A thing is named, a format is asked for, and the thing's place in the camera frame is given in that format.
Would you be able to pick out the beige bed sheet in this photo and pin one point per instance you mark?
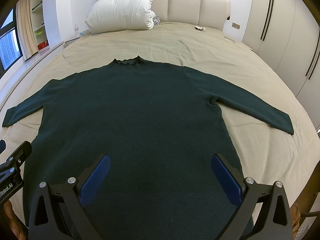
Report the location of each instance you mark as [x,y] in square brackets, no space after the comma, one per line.
[267,154]

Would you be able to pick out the small white item on bed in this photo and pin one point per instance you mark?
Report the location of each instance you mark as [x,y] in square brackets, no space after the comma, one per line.
[200,28]

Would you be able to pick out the person left hand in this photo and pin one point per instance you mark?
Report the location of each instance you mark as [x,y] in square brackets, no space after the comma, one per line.
[12,221]

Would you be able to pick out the plastic water bottle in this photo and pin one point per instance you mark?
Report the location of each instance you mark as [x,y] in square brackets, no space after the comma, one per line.
[76,29]

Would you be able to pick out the white pillow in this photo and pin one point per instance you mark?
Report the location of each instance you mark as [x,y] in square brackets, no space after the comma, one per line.
[117,15]

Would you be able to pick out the wall socket plate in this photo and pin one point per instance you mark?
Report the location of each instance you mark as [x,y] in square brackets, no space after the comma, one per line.
[234,25]

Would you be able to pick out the wall shelf unit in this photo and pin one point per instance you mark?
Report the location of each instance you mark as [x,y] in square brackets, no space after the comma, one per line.
[37,24]

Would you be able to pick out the white wardrobe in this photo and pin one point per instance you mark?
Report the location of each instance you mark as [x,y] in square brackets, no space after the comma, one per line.
[286,36]

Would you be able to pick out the window with black frame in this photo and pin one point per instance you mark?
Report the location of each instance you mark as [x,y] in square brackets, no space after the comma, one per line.
[10,48]

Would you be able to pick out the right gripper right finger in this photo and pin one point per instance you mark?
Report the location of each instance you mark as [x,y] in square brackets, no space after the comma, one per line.
[274,219]

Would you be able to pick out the beige padded headboard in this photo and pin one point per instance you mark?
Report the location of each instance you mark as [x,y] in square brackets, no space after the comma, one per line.
[204,13]

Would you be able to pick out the black white patterned item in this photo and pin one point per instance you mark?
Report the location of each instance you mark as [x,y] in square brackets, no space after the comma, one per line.
[156,20]

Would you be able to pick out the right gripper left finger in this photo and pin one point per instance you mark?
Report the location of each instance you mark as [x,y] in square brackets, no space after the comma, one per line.
[46,219]

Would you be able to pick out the dark green sweater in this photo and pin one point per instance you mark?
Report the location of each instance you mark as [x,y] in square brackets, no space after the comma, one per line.
[160,124]

